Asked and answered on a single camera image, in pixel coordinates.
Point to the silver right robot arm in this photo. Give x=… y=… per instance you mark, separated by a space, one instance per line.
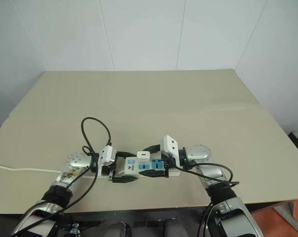
x=200 y=153

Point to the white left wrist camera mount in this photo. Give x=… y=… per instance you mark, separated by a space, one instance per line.
x=107 y=154

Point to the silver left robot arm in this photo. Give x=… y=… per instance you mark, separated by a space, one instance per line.
x=73 y=161

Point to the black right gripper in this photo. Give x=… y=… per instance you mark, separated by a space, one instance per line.
x=166 y=168

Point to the white power strip blue sockets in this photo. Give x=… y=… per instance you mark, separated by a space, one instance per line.
x=132 y=168

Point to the dark rounded shape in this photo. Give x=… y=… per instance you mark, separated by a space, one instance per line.
x=117 y=229

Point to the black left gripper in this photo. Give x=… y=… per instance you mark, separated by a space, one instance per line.
x=107 y=169

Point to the white charger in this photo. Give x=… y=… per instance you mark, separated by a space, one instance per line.
x=143 y=156

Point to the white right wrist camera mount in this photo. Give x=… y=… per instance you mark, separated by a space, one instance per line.
x=169 y=144

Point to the silver metal clamp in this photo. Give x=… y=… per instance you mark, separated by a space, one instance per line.
x=74 y=227

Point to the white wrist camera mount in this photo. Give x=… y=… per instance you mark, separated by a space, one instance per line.
x=107 y=154
x=169 y=144

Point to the black frame under table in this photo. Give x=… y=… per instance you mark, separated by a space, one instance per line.
x=143 y=219

